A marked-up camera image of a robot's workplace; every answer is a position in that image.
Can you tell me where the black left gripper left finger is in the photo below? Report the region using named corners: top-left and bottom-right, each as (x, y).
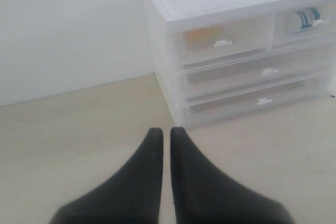
top-left (50, 127), bottom-right (163, 224)

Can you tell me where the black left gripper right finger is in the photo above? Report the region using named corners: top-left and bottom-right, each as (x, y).
top-left (170, 127), bottom-right (294, 223)

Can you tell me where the yellow sponge block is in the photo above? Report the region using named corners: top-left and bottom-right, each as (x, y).
top-left (184, 27), bottom-right (221, 43)

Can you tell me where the white blue medicine bottle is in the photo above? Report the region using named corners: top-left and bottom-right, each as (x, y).
top-left (284, 7), bottom-right (321, 34)

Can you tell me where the clear bottom wide drawer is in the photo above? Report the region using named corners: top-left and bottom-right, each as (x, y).
top-left (180, 73), bottom-right (331, 126)

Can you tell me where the clear wide drawer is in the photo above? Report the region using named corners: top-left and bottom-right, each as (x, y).
top-left (181, 44), bottom-right (335, 97)
top-left (180, 73), bottom-right (331, 126)

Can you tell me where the clear middle wide drawer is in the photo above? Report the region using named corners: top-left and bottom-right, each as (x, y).
top-left (181, 44), bottom-right (335, 97)

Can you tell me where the white plastic drawer cabinet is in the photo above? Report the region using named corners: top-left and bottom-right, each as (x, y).
top-left (143, 0), bottom-right (335, 127)

